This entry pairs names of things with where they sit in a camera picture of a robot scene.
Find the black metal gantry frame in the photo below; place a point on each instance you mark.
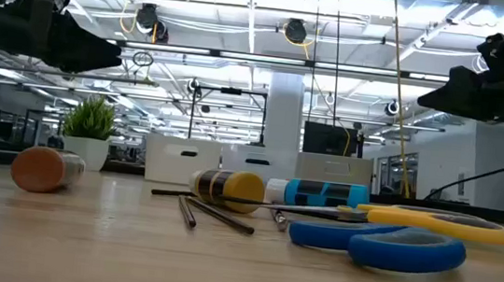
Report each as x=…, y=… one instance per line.
x=231, y=91

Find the green plant in white pot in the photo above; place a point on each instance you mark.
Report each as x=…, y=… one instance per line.
x=87, y=142

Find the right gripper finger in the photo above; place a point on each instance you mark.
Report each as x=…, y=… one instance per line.
x=463, y=95

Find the black monitor screen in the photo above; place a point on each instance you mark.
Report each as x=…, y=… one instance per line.
x=327, y=139

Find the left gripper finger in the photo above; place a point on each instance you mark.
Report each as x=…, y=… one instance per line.
x=83, y=50

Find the blue paint bottle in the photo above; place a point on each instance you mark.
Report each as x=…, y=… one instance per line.
x=317, y=194

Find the white plastic storage bin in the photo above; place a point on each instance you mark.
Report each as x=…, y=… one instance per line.
x=333, y=168
x=250, y=159
x=169, y=165

